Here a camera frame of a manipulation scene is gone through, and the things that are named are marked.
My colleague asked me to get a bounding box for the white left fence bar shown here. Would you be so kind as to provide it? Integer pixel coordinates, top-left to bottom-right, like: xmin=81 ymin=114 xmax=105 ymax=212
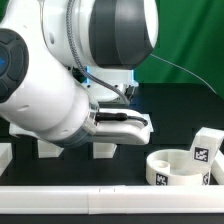
xmin=0 ymin=143 xmax=13 ymax=176

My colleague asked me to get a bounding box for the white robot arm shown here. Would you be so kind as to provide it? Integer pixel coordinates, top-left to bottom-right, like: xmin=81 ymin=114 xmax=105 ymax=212
xmin=0 ymin=0 xmax=158 ymax=148

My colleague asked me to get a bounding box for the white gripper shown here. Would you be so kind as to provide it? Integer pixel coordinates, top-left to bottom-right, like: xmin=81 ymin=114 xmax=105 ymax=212
xmin=91 ymin=108 xmax=151 ymax=145

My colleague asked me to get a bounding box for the grey braided robot cable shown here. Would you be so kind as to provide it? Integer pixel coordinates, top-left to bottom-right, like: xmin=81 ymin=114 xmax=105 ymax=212
xmin=65 ymin=0 xmax=131 ymax=106

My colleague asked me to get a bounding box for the white front fence bar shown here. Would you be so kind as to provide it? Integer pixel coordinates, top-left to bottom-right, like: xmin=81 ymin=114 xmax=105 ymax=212
xmin=0 ymin=185 xmax=224 ymax=215

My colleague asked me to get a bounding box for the white right fence bar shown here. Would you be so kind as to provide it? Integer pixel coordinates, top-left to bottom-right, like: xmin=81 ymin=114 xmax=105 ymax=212
xmin=211 ymin=151 xmax=224 ymax=185

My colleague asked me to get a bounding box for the white fence bar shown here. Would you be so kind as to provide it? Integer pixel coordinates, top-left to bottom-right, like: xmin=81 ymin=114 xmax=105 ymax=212
xmin=0 ymin=143 xmax=13 ymax=176
xmin=0 ymin=185 xmax=224 ymax=215
xmin=211 ymin=151 xmax=224 ymax=185

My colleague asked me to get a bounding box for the white marker base plate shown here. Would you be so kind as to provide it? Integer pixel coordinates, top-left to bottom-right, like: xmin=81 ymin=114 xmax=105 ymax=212
xmin=146 ymin=114 xmax=154 ymax=132

